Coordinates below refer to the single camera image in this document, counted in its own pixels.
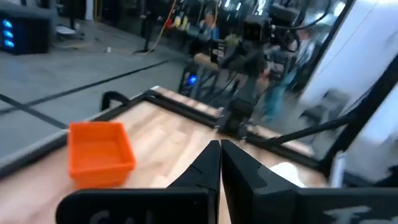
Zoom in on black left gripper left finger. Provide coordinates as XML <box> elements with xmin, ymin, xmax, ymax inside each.
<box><xmin>55</xmin><ymin>139</ymin><xmax>221</xmax><ymax>224</ymax></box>

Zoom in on white plastic basket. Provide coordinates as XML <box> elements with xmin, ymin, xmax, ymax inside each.
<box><xmin>269</xmin><ymin>161</ymin><xmax>308</xmax><ymax>188</ymax></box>

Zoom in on black aluminium table frame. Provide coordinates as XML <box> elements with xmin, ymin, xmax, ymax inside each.
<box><xmin>93</xmin><ymin>62</ymin><xmax>398</xmax><ymax>180</ymax></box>

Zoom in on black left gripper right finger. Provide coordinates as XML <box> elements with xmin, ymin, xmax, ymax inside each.
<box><xmin>221</xmin><ymin>139</ymin><xmax>398</xmax><ymax>224</ymax></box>

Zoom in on yellow hanging background cable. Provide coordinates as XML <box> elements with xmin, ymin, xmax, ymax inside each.
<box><xmin>149</xmin><ymin>0</ymin><xmax>178</xmax><ymax>55</ymax></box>

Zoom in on orange plastic mesh basket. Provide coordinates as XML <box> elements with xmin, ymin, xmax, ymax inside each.
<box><xmin>67</xmin><ymin>121</ymin><xmax>137</xmax><ymax>190</ymax></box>

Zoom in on black computer tower blue lights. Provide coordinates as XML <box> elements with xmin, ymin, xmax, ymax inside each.
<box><xmin>0</xmin><ymin>2</ymin><xmax>57</xmax><ymax>56</ymax></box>

